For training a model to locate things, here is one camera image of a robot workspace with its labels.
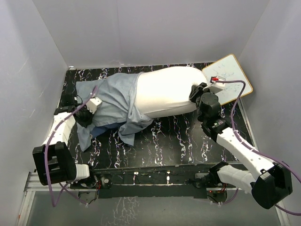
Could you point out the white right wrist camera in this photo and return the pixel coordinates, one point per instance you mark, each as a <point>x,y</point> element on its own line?
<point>216,84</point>

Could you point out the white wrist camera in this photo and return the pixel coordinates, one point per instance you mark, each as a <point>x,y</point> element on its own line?
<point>93,104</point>
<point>216,84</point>

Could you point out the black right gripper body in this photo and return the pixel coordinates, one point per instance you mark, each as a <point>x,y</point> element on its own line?
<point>196,97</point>

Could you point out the small whiteboard wooden frame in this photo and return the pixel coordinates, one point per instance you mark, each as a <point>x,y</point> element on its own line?
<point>228,69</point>

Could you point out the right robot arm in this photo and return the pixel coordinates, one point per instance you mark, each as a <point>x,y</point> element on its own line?
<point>267,180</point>

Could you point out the aluminium frame rail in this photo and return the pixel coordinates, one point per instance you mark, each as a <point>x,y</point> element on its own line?
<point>36,210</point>

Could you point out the blue pillowcase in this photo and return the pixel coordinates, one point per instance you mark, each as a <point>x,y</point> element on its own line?
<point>118,108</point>

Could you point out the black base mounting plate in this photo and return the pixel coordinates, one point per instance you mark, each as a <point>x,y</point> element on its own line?
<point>162,181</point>

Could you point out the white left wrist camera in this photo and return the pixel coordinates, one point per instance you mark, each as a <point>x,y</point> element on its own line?
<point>93,104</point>

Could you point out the white pillow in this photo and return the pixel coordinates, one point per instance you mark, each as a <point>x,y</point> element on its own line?
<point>166,92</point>

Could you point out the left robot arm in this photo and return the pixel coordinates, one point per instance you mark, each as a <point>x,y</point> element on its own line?
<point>53,159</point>

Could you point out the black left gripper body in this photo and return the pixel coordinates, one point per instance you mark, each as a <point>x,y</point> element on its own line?
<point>85,117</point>

